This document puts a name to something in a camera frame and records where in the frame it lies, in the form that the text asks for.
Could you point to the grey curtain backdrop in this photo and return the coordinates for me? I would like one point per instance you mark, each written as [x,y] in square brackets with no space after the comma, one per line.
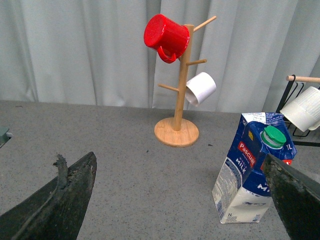
[92,51]

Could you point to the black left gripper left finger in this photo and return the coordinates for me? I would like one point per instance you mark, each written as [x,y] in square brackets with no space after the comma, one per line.
[57,210]

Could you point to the wooden mug tree stand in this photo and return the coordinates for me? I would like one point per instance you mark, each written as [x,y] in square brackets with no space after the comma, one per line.
[176,131]

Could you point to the small white cup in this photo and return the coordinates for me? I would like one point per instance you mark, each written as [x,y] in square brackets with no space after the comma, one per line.
[199,88]

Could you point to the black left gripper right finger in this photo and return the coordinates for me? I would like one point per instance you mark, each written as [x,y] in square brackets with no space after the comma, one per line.
[296,198]

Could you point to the black wire mug rack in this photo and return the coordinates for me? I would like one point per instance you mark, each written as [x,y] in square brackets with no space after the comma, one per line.
[295,86]

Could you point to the blue white milk carton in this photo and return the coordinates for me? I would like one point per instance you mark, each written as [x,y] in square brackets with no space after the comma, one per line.
[241,193]

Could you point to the green metal object at edge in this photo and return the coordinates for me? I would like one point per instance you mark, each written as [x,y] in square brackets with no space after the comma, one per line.
[5,135]

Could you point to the red enamel mug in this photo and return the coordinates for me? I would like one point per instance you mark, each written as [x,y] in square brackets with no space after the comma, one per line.
[168,38]

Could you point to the cream ribbed hanging mug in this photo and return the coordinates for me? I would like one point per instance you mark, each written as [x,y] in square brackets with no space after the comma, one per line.
[304,111]

